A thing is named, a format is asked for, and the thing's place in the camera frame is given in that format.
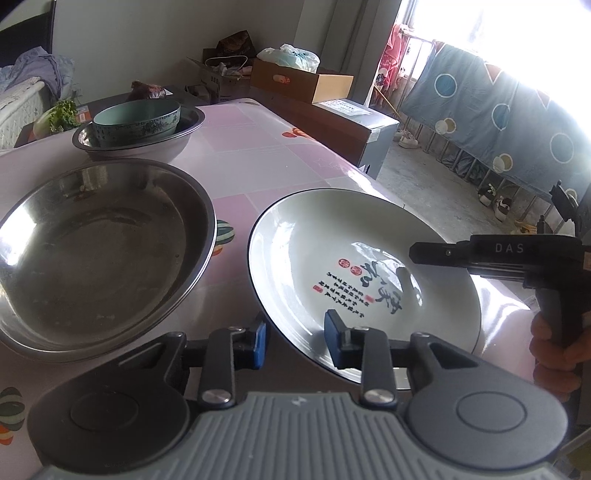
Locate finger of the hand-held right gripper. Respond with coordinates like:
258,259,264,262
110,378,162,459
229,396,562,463
409,239,472,268

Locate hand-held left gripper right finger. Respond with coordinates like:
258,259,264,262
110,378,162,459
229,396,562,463
324,309,455,409

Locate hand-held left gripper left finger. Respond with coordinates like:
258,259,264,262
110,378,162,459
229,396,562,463
182,318,267,409

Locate white printed plate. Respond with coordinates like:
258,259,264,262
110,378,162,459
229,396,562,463
247,188,483,385

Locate small steel bowl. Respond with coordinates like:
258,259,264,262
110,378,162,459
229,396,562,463
71,105,206,162

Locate teal ceramic bowl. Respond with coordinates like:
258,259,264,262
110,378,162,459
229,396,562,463
92,100,182,149

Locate person's right hand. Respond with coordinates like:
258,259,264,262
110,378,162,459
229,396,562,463
529,311,585,403

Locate metal drying rack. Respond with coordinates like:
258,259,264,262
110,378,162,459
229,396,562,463
401,33,580,234

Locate blue circle-print blanket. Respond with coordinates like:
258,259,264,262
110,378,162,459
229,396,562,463
398,43,588,205

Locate large cardboard box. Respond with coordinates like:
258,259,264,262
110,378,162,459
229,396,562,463
248,60,400,179

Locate large steel basin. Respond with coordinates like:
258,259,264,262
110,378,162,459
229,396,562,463
0,158,217,364

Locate pink hanging garment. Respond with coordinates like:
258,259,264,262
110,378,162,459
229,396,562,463
375,23,408,89

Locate white plastic bag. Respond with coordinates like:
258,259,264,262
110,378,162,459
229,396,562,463
257,43,321,74

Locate small open cardboard box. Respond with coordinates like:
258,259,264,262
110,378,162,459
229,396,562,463
186,55,253,105

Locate brown paper bag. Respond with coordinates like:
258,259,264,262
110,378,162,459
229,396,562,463
216,30,258,62

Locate green leafy lettuce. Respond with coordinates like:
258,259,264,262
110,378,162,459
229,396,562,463
31,98,80,136

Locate white plastic basket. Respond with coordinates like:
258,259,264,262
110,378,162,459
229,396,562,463
0,78,52,151

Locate lilac cloth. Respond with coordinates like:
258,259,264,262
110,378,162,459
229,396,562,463
0,52,75,101

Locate black chair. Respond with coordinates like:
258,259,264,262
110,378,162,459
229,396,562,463
0,0,57,71

